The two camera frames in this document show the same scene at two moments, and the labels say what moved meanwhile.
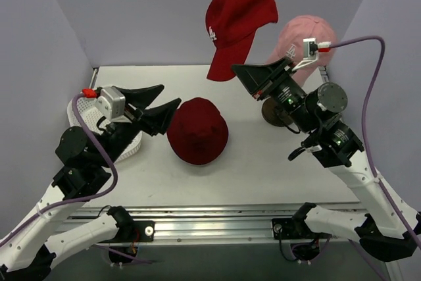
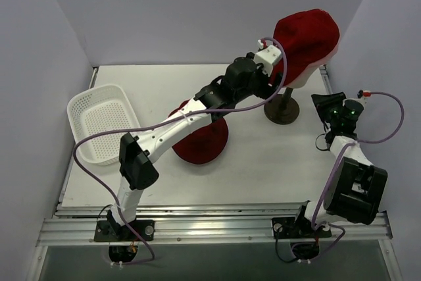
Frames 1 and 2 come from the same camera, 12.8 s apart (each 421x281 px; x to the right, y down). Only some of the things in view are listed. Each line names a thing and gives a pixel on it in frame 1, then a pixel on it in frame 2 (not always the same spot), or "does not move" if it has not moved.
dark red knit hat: x=198 y=132 does not move
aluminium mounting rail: x=231 y=224 does not move
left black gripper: x=137 y=116 -> x=274 y=81
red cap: x=233 y=13 -> x=306 y=37
